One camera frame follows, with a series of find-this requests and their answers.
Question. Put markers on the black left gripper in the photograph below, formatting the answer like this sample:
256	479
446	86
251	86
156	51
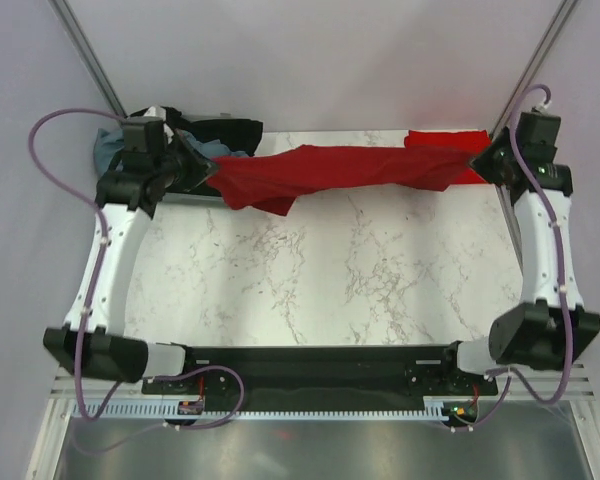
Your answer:
200	166

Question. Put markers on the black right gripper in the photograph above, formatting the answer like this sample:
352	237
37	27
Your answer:
479	162

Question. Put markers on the dark red t shirt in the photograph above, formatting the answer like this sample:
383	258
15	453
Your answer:
273	183

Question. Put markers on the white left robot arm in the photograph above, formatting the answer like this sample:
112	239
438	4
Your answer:
91	342

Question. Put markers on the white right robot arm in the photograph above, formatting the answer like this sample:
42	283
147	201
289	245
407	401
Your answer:
550	327

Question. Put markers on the folded bright red t shirt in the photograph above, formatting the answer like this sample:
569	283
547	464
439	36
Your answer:
470	142

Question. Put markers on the black t shirt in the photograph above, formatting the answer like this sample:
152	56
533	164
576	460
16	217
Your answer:
230	132

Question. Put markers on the blue grey t shirt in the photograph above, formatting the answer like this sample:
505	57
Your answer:
107	144

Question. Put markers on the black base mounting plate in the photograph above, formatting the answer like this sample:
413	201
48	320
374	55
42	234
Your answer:
321	377

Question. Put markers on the right corner aluminium post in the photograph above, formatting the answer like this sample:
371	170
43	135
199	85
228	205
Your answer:
544	47

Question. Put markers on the corner aluminium post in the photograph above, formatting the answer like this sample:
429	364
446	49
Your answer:
544	47
80	41

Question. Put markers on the left corner aluminium post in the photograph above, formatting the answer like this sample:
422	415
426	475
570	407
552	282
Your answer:
80	41

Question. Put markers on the aluminium frame rail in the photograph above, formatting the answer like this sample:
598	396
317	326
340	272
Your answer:
544	383

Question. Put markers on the white slotted cable duct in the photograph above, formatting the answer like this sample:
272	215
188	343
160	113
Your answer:
185	410

